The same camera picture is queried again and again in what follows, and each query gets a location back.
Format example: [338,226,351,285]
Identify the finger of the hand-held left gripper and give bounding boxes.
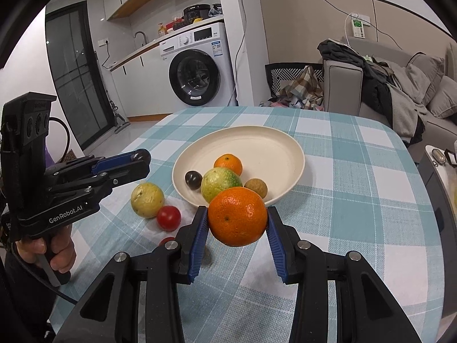
[45,151,135,186]
[46,161,151,204]

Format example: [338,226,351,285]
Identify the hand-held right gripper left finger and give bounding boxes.
[50,205,211,343]

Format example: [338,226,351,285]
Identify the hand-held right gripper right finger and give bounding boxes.
[266,205,424,343]

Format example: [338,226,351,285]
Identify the dark purple plum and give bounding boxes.
[185,171,203,190]
[130,149,151,167]

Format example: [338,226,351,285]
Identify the orange mandarin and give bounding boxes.
[213,153,243,176]
[208,187,268,247]

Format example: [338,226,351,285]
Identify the green yellow round fruit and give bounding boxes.
[201,167,243,204]

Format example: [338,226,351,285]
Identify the small brown fruit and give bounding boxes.
[244,178,268,199]

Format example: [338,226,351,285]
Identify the cream round plate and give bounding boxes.
[172,126,306,208]

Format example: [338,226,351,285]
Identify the person's left forearm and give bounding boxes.
[0,243,54,343]

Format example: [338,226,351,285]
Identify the person's left hand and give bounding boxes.
[16,222,77,274]

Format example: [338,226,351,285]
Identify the purple bag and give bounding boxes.
[43,143,55,170]

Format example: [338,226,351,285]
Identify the stick vacuum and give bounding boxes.
[93,52,131,131]

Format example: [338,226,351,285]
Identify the white lower cabinets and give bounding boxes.
[109,39,172,122]

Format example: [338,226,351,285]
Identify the teal checked tablecloth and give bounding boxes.
[46,105,447,343]

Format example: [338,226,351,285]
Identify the black glass door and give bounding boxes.
[45,2,109,152]

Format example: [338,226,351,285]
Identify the white washing machine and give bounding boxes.
[159,21,238,108]

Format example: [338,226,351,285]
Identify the plaid cloth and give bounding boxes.
[276,65,325,109]

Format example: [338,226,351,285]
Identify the black patterned laundry basket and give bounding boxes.
[265,62,324,102]

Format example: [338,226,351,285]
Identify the black cooker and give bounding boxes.
[183,4,211,22]

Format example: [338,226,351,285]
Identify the grey sofa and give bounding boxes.
[323,36,457,147]

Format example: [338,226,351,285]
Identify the white side table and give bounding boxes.
[418,145,457,329]

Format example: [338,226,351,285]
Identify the grey clothing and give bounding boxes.
[371,61,425,143]

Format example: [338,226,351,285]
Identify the dark jacket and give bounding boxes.
[318,39,393,129]

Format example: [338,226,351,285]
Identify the grey pillow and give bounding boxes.
[426,75,457,119]
[407,53,445,95]

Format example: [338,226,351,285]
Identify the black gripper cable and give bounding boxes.
[13,116,78,304]

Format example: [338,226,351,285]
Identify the white green wall device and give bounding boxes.
[348,14,368,38]

